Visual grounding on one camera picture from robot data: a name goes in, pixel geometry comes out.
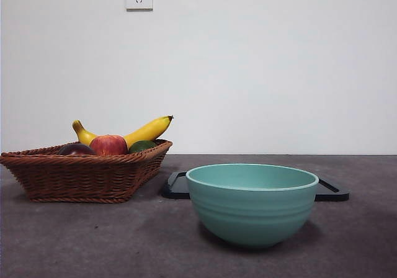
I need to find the red apple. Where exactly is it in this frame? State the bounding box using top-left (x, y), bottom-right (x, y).
top-left (89, 134), bottom-right (128, 156)

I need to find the teal ribbed bowl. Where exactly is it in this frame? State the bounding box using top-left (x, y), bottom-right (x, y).
top-left (185, 163), bottom-right (320, 249)

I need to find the green round fruit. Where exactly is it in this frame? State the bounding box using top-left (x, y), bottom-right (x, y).
top-left (128, 140), bottom-right (157, 154)

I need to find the yellow banana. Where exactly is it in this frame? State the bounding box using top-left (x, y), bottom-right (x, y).
top-left (71, 115), bottom-right (174, 150)

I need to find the brown wicker basket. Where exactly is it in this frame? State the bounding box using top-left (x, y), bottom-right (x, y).
top-left (0, 139), bottom-right (173, 204)

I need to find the black rectangular tray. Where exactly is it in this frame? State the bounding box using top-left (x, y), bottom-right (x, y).
top-left (161, 171), bottom-right (350, 202)

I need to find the dark purple plum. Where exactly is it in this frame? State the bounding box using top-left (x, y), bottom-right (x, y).
top-left (57, 143), bottom-right (96, 156)

